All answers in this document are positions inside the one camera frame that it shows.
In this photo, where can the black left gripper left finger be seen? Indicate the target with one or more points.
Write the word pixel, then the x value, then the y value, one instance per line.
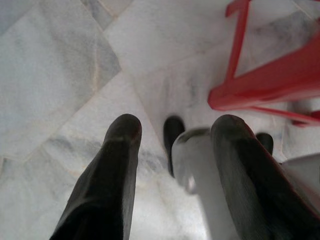
pixel 110 175

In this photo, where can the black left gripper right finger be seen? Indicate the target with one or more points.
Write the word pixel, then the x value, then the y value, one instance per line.
pixel 250 187

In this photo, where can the black right robot foot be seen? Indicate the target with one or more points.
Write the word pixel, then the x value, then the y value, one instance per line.
pixel 265 141

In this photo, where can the black robot foot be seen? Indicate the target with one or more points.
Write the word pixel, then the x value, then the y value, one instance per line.
pixel 173 140
pixel 265 141

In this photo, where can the silver left robot leg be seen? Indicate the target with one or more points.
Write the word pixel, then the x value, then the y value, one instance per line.
pixel 200 165

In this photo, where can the silver robot leg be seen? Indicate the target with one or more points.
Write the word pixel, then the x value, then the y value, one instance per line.
pixel 200 165
pixel 303 172

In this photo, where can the silver right robot leg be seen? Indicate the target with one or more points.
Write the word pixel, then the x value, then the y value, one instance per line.
pixel 303 172

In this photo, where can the black left robot foot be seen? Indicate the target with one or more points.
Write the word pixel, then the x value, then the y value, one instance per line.
pixel 173 140

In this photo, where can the red plastic stool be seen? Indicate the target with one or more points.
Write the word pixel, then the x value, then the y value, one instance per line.
pixel 282 75

